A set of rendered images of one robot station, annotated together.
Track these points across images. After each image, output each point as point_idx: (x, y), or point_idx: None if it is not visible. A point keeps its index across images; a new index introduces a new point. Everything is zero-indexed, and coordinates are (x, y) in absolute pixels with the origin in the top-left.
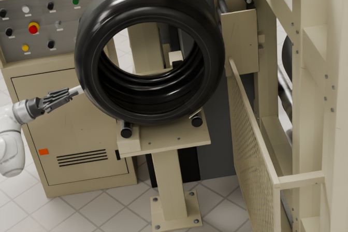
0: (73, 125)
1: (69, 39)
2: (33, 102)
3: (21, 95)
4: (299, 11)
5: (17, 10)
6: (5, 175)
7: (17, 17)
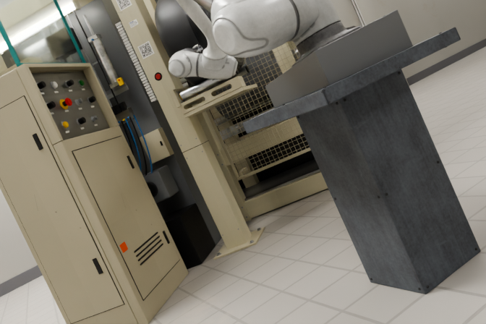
0: (129, 205)
1: (88, 118)
2: (189, 48)
3: (85, 171)
4: None
5: (48, 85)
6: (236, 64)
7: (50, 93)
